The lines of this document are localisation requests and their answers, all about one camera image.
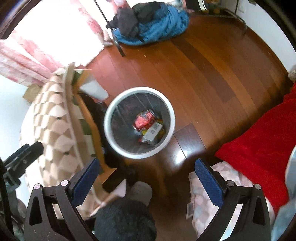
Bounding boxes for red blanket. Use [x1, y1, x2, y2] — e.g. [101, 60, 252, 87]
[215, 87, 295, 213]

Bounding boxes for red soda can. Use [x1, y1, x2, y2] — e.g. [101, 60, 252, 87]
[132, 109, 156, 131]

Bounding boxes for pink patterned slipper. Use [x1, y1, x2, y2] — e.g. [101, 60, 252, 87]
[186, 161, 276, 241]

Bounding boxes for brown cardboard box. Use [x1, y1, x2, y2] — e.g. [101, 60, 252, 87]
[23, 84, 42, 103]

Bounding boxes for yellow red cigarette box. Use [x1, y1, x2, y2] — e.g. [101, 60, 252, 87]
[155, 119, 166, 145]

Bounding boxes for checkered printed tablecloth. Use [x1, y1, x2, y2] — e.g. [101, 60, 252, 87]
[19, 62, 127, 220]

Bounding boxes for pink floral curtain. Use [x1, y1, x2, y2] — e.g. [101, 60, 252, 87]
[1, 1, 121, 86]

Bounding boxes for white grey phone box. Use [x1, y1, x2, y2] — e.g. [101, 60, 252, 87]
[139, 122, 163, 145]

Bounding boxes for black fuzzy slipper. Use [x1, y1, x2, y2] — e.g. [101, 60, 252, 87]
[94, 198, 157, 241]

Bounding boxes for white round trash bin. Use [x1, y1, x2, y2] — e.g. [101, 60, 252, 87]
[103, 87, 176, 159]

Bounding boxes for blue black clothes pile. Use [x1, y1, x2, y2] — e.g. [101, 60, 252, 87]
[106, 1, 190, 46]

